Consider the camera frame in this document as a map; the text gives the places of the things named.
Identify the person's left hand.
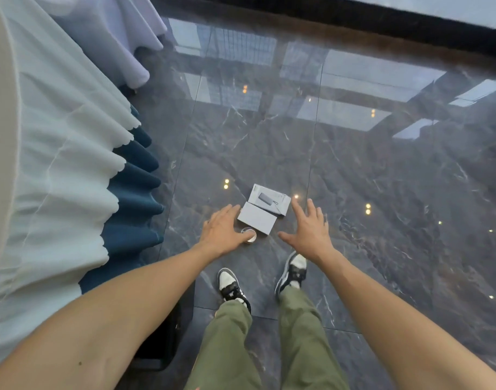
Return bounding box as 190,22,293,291
195,204,257,261

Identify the person's right hand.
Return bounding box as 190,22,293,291
277,197,339,265

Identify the person's left forearm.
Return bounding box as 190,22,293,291
0,244,217,390

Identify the person's right forearm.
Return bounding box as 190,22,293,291
318,248,496,390

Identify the plain white box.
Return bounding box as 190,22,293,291
237,202,278,236

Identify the person's right shoe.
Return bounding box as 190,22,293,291
274,251,308,300

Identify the person's shoe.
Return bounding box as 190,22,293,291
274,251,308,300
217,267,252,314

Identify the white box with device picture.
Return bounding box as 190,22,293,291
248,184,292,217

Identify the person's left shoe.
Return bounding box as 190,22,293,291
217,267,252,314

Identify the person's right trouser leg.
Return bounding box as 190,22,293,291
278,286,350,390

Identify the person's trouser leg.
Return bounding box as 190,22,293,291
278,286,350,390
185,299,263,390

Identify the person's left trouser leg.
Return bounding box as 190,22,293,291
185,299,263,390

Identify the blue pleated table skirt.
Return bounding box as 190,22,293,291
78,105,166,295

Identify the black object under table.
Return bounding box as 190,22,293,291
128,280,197,372

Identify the white scalloped tablecloth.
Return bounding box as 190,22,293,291
0,0,141,374

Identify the plain white draped tablecloth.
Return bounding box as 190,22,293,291
32,0,168,90

